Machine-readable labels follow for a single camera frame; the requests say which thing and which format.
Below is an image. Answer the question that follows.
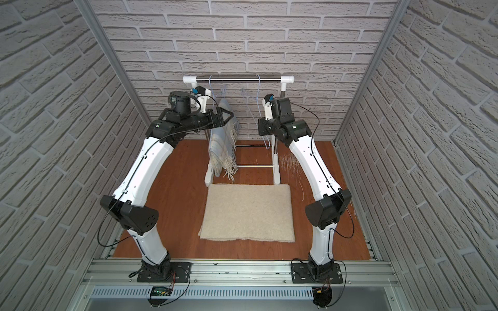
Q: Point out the controller board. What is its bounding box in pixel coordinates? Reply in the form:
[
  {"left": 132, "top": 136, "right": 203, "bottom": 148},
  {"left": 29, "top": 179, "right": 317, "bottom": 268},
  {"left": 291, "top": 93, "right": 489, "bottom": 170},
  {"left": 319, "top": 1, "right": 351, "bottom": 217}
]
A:
[
  {"left": 312, "top": 287, "right": 333, "bottom": 308},
  {"left": 148, "top": 286, "right": 172, "bottom": 307}
]

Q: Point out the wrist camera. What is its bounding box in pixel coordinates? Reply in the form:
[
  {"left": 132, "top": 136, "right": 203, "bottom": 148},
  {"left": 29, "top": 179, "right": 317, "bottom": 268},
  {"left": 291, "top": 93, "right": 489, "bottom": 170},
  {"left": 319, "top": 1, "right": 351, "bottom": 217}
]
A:
[
  {"left": 190, "top": 86, "right": 211, "bottom": 98},
  {"left": 263, "top": 94, "right": 274, "bottom": 121}
]

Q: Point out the aluminium front rail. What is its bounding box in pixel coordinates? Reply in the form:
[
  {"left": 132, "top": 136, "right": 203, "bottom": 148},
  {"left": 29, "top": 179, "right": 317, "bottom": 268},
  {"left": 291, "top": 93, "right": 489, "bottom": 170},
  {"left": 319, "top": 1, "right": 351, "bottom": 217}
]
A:
[{"left": 69, "top": 259, "right": 410, "bottom": 310}]

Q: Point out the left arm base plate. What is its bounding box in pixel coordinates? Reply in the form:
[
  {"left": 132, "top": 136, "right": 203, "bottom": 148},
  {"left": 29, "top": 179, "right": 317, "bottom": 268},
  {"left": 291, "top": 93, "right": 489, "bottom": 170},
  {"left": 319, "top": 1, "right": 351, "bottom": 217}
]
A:
[{"left": 137, "top": 260, "right": 192, "bottom": 283}]

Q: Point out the blue plaid fringed scarf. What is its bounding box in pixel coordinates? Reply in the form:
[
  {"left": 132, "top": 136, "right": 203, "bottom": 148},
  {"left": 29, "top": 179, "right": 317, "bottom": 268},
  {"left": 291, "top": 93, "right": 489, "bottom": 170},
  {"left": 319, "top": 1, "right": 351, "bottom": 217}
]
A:
[{"left": 208, "top": 117, "right": 239, "bottom": 183}]

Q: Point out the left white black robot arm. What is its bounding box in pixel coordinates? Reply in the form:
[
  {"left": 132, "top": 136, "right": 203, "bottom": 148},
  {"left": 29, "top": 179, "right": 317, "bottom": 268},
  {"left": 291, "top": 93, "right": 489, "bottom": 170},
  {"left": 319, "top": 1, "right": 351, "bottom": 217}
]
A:
[{"left": 100, "top": 91, "right": 234, "bottom": 282}]

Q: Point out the left controller board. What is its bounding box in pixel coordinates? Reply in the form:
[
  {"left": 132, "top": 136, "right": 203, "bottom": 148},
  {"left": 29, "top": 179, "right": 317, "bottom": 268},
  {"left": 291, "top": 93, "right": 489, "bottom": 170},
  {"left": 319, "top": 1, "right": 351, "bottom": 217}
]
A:
[{"left": 148, "top": 286, "right": 172, "bottom": 307}]

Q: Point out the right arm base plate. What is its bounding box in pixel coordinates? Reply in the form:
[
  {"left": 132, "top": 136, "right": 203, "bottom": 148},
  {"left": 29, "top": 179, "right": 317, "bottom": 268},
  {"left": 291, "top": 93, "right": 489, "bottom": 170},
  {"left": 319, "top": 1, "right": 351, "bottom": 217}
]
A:
[{"left": 290, "top": 259, "right": 344, "bottom": 285}]

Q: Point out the white steel clothes rack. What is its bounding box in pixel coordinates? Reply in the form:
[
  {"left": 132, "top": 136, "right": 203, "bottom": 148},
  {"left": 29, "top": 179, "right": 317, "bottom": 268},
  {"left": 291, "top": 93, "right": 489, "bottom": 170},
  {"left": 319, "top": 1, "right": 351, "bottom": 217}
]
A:
[{"left": 182, "top": 75, "right": 295, "bottom": 187}]

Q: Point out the aluminium corner frame post right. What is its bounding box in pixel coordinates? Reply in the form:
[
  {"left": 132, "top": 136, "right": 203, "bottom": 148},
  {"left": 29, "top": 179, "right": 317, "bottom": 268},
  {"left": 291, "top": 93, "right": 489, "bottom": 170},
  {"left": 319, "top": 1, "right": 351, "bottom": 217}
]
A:
[{"left": 333, "top": 0, "right": 411, "bottom": 146}]

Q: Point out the aluminium corner frame post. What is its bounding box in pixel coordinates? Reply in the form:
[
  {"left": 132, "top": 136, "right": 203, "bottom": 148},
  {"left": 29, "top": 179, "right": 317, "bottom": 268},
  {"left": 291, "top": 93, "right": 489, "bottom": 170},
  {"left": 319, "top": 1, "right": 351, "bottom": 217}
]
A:
[
  {"left": 74, "top": 0, "right": 152, "bottom": 126},
  {"left": 333, "top": 0, "right": 411, "bottom": 146}
]

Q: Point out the blue wire hanger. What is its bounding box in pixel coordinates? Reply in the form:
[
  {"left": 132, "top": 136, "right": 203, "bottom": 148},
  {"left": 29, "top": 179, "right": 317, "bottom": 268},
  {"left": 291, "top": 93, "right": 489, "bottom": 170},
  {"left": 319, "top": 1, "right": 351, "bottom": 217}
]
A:
[
  {"left": 241, "top": 74, "right": 271, "bottom": 150},
  {"left": 207, "top": 75, "right": 228, "bottom": 102}
]

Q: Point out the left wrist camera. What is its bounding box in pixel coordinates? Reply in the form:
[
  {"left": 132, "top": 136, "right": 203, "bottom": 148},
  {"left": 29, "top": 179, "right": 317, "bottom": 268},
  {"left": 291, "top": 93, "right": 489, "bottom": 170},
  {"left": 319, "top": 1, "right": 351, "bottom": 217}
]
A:
[{"left": 190, "top": 86, "right": 211, "bottom": 98}]

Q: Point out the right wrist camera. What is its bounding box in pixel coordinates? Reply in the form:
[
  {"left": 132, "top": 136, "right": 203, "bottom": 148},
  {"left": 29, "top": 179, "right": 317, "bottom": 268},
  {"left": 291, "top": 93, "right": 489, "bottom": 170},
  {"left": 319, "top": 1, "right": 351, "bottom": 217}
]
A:
[{"left": 263, "top": 94, "right": 274, "bottom": 121}]

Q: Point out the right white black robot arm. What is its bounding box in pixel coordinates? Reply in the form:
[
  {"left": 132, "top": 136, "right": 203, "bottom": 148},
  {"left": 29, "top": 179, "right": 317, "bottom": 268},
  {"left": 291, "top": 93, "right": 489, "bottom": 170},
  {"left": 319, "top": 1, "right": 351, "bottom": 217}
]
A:
[{"left": 258, "top": 95, "right": 351, "bottom": 279}]

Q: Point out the aluminium corner frame post left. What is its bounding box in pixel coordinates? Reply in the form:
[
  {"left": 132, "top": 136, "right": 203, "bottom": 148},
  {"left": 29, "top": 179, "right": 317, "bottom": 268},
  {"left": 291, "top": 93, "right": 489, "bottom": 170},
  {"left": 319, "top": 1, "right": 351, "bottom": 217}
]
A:
[{"left": 74, "top": 0, "right": 152, "bottom": 126}]

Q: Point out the right controller board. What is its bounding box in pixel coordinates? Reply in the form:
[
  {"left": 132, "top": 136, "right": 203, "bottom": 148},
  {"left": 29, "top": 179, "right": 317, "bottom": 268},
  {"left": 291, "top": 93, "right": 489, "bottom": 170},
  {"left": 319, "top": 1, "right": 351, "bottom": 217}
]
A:
[{"left": 312, "top": 287, "right": 333, "bottom": 308}]

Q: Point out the beige wool mat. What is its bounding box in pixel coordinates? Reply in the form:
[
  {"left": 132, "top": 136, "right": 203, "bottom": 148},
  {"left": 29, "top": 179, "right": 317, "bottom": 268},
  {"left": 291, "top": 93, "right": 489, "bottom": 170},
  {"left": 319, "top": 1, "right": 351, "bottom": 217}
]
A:
[{"left": 198, "top": 184, "right": 295, "bottom": 243}]

